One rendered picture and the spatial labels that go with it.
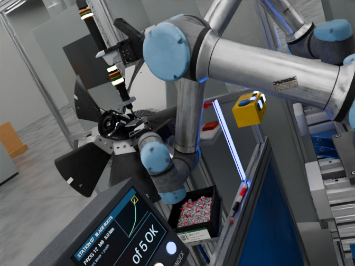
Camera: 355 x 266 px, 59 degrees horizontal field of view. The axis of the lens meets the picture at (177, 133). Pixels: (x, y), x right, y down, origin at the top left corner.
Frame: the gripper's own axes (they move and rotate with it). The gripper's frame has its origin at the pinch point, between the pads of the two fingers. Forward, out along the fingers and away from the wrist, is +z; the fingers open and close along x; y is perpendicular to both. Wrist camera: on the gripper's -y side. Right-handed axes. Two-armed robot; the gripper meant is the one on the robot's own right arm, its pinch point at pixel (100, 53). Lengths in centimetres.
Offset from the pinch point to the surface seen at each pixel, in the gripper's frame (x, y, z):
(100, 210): -73, 23, -28
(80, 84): 15.2, 9.0, 25.0
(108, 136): -7.1, 29.9, 8.4
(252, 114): 14, 45, -44
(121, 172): -14.0, 43.2, 5.6
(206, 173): 54, 88, -1
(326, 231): 59, 147, -58
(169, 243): -67, 35, -34
